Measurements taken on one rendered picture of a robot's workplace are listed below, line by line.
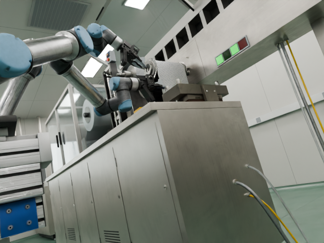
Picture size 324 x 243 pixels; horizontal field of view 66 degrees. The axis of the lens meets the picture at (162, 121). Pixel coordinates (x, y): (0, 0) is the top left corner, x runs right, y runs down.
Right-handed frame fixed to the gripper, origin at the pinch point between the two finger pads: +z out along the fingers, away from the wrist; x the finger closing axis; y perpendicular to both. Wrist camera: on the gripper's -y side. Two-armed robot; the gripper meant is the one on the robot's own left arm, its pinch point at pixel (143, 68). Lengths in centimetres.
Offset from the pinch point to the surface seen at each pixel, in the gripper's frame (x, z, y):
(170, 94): -19.1, 17.3, -20.4
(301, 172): 66, 274, 92
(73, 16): 144, -85, 127
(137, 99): 31.0, 13.7, -0.4
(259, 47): -54, 41, 18
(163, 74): -7.4, 11.7, -0.5
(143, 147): -15, 17, -56
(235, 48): -44, 33, 17
